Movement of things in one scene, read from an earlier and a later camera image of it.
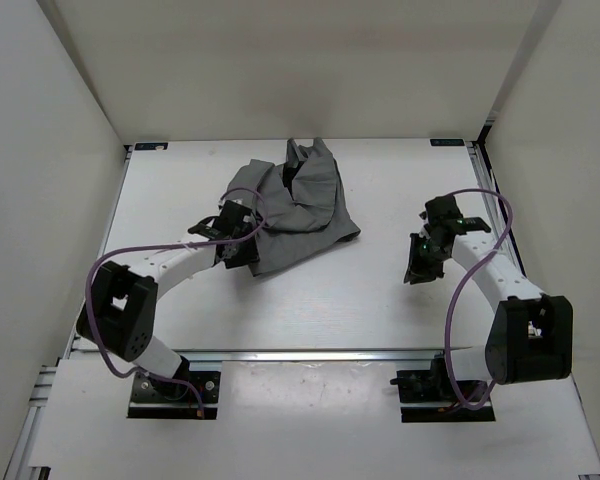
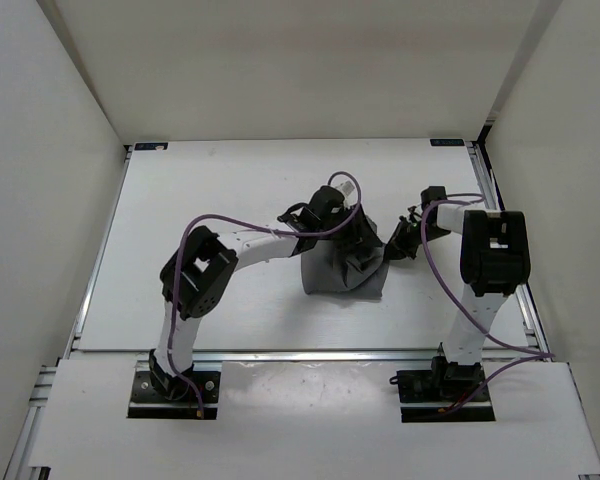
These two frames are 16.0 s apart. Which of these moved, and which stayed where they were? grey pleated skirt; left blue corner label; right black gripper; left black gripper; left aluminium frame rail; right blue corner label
Moved: left black gripper; right black gripper; grey pleated skirt
Stayed: left aluminium frame rail; right blue corner label; left blue corner label
